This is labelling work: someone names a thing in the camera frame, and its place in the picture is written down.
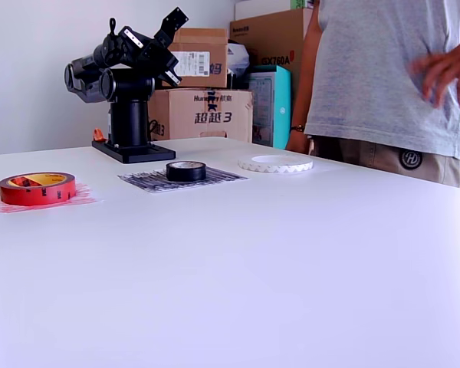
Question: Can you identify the large GX760A cardboard box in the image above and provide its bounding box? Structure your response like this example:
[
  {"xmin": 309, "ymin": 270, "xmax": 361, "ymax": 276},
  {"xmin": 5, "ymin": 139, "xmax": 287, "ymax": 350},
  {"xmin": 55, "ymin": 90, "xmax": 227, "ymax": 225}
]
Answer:
[{"xmin": 229, "ymin": 7, "xmax": 315, "ymax": 150}]

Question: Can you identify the black tape roll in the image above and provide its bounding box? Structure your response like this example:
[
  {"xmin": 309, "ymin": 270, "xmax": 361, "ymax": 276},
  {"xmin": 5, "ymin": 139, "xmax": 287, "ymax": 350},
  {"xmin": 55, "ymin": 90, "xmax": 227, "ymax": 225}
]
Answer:
[{"xmin": 165, "ymin": 160, "xmax": 207, "ymax": 182}]

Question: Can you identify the red scribbled paper sheet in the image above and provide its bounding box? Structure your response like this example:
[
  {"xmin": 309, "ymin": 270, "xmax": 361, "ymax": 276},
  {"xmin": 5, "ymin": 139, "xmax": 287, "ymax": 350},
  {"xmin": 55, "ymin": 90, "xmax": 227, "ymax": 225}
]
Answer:
[{"xmin": 0, "ymin": 179, "xmax": 100, "ymax": 215}]

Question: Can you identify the red tape roll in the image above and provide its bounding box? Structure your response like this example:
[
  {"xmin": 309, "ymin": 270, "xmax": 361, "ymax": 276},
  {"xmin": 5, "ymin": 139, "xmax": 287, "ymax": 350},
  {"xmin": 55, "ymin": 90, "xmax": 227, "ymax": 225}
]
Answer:
[{"xmin": 0, "ymin": 171, "xmax": 77, "ymax": 207}]

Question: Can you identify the person in grey t-shirt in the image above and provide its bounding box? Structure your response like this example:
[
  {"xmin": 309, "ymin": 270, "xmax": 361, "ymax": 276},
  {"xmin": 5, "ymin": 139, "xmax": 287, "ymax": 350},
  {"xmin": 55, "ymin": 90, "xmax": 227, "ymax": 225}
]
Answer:
[{"xmin": 303, "ymin": 0, "xmax": 460, "ymax": 192}]

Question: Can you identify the cardboard box with shipping label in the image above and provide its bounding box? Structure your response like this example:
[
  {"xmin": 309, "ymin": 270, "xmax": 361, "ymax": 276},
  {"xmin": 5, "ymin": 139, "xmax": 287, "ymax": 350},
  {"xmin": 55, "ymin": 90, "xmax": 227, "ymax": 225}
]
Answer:
[{"xmin": 161, "ymin": 27, "xmax": 229, "ymax": 88}]

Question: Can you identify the black scribbled paper sheet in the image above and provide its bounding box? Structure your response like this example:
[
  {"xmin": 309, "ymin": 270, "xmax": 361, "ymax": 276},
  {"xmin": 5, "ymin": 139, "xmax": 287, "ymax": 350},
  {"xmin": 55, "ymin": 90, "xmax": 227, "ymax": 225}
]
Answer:
[{"xmin": 117, "ymin": 164, "xmax": 250, "ymax": 196}]

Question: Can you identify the cardboard box with blue print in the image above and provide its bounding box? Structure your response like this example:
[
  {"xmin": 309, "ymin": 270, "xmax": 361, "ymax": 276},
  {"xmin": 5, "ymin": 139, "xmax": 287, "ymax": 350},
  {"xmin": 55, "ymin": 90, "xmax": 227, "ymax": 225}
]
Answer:
[{"xmin": 148, "ymin": 88, "xmax": 255, "ymax": 143}]

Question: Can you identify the person's right forearm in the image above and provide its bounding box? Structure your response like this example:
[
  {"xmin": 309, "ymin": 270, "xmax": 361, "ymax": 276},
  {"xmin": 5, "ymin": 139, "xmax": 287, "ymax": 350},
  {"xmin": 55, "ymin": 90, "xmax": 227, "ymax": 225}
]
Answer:
[{"xmin": 291, "ymin": 15, "xmax": 324, "ymax": 130}]

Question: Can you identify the white tape roll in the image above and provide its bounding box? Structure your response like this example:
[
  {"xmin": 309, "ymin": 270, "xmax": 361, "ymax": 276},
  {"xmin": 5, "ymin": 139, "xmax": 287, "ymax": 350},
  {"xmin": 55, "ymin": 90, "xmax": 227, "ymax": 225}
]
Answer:
[{"xmin": 237, "ymin": 154, "xmax": 314, "ymax": 174}]

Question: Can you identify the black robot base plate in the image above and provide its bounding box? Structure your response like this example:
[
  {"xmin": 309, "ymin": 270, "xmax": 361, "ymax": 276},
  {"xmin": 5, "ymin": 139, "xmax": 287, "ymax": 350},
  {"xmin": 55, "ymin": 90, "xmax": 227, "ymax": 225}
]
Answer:
[{"xmin": 91, "ymin": 138, "xmax": 176, "ymax": 165}]

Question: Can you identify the teal cardboard box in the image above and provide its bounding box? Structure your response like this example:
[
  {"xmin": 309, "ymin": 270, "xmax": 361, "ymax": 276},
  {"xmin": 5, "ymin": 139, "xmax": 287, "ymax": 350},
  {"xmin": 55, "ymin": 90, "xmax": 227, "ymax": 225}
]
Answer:
[{"xmin": 248, "ymin": 64, "xmax": 293, "ymax": 150}]

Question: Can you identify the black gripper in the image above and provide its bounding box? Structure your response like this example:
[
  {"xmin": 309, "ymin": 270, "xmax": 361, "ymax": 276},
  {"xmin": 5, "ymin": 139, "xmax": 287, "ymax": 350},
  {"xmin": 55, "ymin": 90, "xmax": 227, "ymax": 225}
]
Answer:
[{"xmin": 117, "ymin": 25, "xmax": 183, "ymax": 87}]

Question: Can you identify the person's right hand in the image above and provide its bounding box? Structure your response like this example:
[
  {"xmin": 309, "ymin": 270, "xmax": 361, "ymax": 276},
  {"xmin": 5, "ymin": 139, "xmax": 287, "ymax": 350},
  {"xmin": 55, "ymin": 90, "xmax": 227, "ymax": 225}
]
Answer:
[{"xmin": 286, "ymin": 130, "xmax": 312, "ymax": 156}]

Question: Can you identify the person's left hand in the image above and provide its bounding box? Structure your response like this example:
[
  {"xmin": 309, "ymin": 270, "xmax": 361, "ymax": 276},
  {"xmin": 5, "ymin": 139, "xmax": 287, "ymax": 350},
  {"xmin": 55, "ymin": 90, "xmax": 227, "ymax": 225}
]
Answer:
[{"xmin": 408, "ymin": 32, "xmax": 460, "ymax": 110}]

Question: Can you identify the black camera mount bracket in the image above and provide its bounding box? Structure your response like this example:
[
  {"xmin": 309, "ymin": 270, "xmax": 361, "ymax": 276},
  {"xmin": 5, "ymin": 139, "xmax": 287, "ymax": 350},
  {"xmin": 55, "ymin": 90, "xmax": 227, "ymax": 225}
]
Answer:
[{"xmin": 153, "ymin": 6, "xmax": 189, "ymax": 44}]

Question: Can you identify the white plastic bag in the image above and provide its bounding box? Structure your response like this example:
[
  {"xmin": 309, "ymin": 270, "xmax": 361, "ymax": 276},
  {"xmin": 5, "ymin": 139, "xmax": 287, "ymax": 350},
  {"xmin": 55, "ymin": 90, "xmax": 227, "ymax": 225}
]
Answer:
[{"xmin": 227, "ymin": 40, "xmax": 251, "ymax": 77}]

